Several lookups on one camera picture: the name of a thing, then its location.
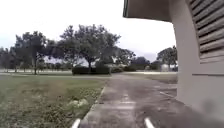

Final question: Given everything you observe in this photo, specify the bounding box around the dark trimmed hedge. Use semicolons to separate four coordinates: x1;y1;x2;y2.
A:
71;65;112;76

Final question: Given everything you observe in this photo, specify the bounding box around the row of trees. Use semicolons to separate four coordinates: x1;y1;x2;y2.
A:
0;23;152;75

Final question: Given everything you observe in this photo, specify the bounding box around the wet grey concrete path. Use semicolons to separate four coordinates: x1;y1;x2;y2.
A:
78;73;224;128

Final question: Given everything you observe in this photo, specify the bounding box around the tree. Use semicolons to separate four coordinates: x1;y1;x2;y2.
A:
156;45;179;72

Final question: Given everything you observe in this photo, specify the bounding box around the robot's own part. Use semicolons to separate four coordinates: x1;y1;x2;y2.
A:
70;118;82;128
143;117;156;128

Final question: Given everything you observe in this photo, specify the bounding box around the grass lawn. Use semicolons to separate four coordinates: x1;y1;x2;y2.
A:
0;72;111;128

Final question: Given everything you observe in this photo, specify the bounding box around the pale building with louvred wall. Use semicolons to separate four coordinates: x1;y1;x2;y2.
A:
122;0;224;116

